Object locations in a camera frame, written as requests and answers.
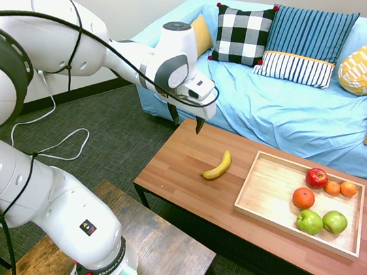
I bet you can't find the light wooden tray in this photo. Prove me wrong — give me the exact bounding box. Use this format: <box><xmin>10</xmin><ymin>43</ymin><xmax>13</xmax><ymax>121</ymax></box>
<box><xmin>227</xmin><ymin>140</ymin><xmax>367</xmax><ymax>274</ymax></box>

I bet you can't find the sofa with blue cover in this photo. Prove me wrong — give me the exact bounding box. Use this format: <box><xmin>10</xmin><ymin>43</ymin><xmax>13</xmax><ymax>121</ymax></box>
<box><xmin>126</xmin><ymin>0</ymin><xmax>367</xmax><ymax>234</ymax></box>

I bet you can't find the large orange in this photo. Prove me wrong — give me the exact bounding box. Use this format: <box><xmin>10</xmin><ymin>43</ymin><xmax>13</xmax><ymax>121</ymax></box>
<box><xmin>291</xmin><ymin>186</ymin><xmax>317</xmax><ymax>211</ymax></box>

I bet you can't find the small orange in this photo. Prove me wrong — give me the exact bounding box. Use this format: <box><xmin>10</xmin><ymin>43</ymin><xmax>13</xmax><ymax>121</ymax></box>
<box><xmin>338</xmin><ymin>179</ymin><xmax>359</xmax><ymax>198</ymax></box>
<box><xmin>323</xmin><ymin>180</ymin><xmax>342</xmax><ymax>197</ymax></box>

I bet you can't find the blue striped pillow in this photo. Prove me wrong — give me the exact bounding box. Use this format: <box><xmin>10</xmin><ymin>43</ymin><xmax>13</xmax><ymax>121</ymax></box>
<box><xmin>260</xmin><ymin>0</ymin><xmax>366</xmax><ymax>72</ymax></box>

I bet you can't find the yellow white patterned pillow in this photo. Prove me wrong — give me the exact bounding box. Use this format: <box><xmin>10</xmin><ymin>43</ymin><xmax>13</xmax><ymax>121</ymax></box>
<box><xmin>334</xmin><ymin>37</ymin><xmax>367</xmax><ymax>99</ymax></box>

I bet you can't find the plain yellow pillow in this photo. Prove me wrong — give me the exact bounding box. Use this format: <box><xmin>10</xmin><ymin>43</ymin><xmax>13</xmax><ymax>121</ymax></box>
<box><xmin>189</xmin><ymin>12</ymin><xmax>215</xmax><ymax>57</ymax></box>

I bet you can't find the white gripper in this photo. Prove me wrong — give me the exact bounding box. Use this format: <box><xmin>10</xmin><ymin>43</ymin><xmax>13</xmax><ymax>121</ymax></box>
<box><xmin>155</xmin><ymin>71</ymin><xmax>222</xmax><ymax>139</ymax></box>

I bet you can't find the reddish wooden coffee table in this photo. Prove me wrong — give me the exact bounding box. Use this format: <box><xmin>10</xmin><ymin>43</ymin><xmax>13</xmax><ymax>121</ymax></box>
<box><xmin>127</xmin><ymin>99</ymin><xmax>367</xmax><ymax>275</ymax></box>

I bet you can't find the white navy striped pillow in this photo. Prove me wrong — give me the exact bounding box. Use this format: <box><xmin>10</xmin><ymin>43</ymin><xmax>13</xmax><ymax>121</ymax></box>
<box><xmin>249</xmin><ymin>44</ymin><xmax>338</xmax><ymax>99</ymax></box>

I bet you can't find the dark wooden robot table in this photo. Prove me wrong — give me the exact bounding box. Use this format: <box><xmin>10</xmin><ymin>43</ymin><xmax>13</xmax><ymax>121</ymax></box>
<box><xmin>0</xmin><ymin>169</ymin><xmax>219</xmax><ymax>275</ymax></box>

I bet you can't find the white cable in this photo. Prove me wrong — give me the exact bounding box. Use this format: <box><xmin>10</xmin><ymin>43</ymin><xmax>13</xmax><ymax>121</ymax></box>
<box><xmin>3</xmin><ymin>65</ymin><xmax>94</xmax><ymax>168</ymax></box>

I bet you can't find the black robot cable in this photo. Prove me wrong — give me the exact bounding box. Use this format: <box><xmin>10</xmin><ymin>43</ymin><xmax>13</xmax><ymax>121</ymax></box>
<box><xmin>0</xmin><ymin>0</ymin><xmax>240</xmax><ymax>275</ymax></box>

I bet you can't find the yellow banana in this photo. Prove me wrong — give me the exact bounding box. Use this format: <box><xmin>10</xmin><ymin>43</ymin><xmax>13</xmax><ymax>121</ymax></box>
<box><xmin>198</xmin><ymin>149</ymin><xmax>234</xmax><ymax>181</ymax></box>

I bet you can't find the black white checkered pillow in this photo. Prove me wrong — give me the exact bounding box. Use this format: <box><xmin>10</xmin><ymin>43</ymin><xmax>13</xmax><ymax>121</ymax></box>
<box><xmin>202</xmin><ymin>0</ymin><xmax>285</xmax><ymax>73</ymax></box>

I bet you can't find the green apple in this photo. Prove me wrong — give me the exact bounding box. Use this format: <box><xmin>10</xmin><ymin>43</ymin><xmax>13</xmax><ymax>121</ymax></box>
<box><xmin>321</xmin><ymin>208</ymin><xmax>350</xmax><ymax>236</ymax></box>
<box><xmin>295</xmin><ymin>208</ymin><xmax>325</xmax><ymax>237</ymax></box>

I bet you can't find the red apple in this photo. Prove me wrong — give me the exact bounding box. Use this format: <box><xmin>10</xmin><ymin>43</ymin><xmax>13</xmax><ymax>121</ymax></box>
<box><xmin>304</xmin><ymin>166</ymin><xmax>330</xmax><ymax>191</ymax></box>

